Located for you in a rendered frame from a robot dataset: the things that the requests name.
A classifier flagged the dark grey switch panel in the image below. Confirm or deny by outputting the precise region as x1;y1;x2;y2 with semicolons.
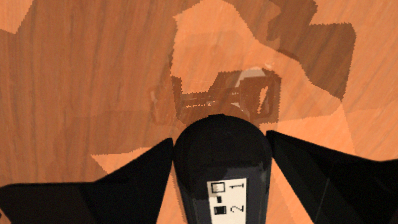
172;114;273;224

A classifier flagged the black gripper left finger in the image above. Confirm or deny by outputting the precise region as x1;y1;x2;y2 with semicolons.
0;138;174;224

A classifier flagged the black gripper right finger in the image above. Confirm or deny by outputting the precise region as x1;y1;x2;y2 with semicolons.
265;130;398;224

